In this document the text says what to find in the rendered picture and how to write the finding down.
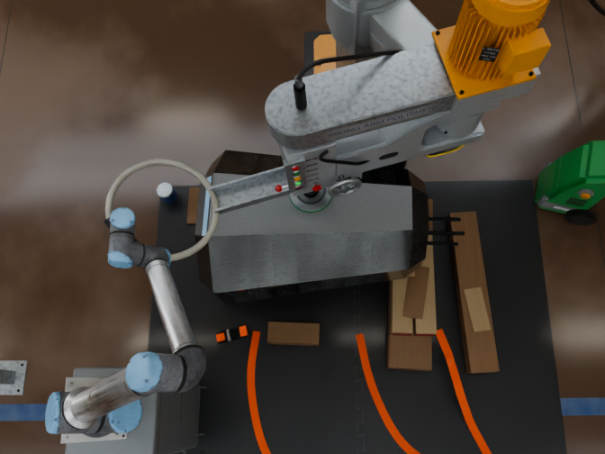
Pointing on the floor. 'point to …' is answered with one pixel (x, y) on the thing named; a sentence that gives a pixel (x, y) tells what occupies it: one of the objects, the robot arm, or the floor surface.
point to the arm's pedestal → (150, 422)
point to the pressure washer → (573, 183)
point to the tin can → (167, 193)
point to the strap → (371, 394)
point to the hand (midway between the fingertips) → (121, 244)
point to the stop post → (13, 376)
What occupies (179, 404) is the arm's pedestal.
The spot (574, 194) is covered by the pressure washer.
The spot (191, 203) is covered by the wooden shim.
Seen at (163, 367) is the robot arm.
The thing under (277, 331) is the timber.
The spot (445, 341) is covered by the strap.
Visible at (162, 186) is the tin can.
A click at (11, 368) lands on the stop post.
